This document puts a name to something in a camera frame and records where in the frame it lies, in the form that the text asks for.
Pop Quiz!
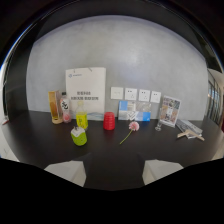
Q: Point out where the clear stemmed glass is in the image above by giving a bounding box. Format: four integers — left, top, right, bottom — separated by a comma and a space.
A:
154, 107, 164, 132

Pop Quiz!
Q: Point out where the beige wooden model plane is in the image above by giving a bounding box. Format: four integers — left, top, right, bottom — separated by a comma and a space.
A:
176, 129, 206, 142

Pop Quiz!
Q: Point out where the pink flower with stem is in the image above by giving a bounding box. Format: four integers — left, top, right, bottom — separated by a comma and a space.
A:
119, 121, 141, 146

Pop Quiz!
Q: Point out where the yellow drink bottle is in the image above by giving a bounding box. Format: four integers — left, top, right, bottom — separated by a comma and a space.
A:
75, 100, 89, 131

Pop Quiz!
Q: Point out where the grey striped booklet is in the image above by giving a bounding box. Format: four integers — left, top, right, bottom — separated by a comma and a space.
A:
175, 118, 204, 136

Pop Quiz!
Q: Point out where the printed picture stand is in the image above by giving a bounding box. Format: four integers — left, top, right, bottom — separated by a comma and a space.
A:
158, 95, 182, 129

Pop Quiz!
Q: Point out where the clear bottle with pink drink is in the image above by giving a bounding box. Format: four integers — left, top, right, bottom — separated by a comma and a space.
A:
59, 91, 73, 124

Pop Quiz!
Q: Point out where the red ribbed cup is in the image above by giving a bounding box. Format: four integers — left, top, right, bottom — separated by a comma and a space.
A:
102, 111, 116, 131

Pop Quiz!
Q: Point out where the blue and white card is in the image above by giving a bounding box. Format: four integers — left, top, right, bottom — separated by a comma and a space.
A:
117, 100, 152, 122

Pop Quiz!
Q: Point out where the white paper bag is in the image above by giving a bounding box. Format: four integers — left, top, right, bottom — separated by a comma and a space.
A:
65, 67, 107, 121

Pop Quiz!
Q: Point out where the white wall socket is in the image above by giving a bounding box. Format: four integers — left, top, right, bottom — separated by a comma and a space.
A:
124, 87, 138, 102
149, 90, 162, 104
138, 88, 151, 103

